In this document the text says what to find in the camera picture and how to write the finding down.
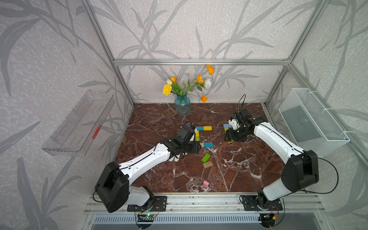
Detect white cotton glove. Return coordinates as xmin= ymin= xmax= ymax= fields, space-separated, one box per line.
xmin=168 ymin=153 xmax=187 ymax=162

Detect aluminium frame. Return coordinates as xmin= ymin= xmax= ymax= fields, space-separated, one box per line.
xmin=77 ymin=0 xmax=368 ymax=230

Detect clear plastic shelf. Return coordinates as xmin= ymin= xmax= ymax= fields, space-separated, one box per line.
xmin=42 ymin=90 xmax=116 ymax=157

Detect right circuit board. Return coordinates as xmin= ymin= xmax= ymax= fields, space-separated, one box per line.
xmin=258 ymin=213 xmax=279 ymax=225

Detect white wire basket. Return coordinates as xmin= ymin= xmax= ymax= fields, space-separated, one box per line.
xmin=279 ymin=88 xmax=350 ymax=158

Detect circuit board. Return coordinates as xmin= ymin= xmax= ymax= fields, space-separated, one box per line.
xmin=137 ymin=212 xmax=158 ymax=223
xmin=258 ymin=213 xmax=279 ymax=225

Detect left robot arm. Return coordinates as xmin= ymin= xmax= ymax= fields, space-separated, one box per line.
xmin=94 ymin=125 xmax=201 ymax=213

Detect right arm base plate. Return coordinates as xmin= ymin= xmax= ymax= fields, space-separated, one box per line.
xmin=239 ymin=195 xmax=283 ymax=211

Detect dark wood block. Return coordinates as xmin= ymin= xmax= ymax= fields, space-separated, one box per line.
xmin=203 ymin=161 xmax=213 ymax=169

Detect artificial flowers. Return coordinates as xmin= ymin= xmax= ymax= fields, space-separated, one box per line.
xmin=163 ymin=64 xmax=215 ymax=98

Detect dark green block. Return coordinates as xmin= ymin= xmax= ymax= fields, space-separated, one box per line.
xmin=201 ymin=153 xmax=210 ymax=163

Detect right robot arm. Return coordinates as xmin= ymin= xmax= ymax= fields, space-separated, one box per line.
xmin=225 ymin=109 xmax=319 ymax=210

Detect blue glass vase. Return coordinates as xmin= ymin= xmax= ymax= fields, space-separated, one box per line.
xmin=174 ymin=95 xmax=191 ymax=116

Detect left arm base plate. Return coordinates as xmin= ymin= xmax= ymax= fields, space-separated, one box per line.
xmin=127 ymin=195 xmax=168 ymax=212

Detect left circuit board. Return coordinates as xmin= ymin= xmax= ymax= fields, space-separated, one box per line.
xmin=137 ymin=212 xmax=158 ymax=223

